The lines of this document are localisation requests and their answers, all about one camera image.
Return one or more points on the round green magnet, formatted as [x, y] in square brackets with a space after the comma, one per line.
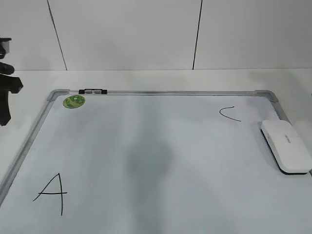
[74, 101]

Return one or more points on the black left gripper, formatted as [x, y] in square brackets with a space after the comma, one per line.
[8, 83]

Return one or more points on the white whiteboard eraser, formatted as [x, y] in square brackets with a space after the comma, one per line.
[289, 151]

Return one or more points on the black silver hanger clip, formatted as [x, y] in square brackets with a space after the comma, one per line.
[93, 91]

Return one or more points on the white aluminium-framed whiteboard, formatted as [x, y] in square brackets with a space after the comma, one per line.
[154, 163]

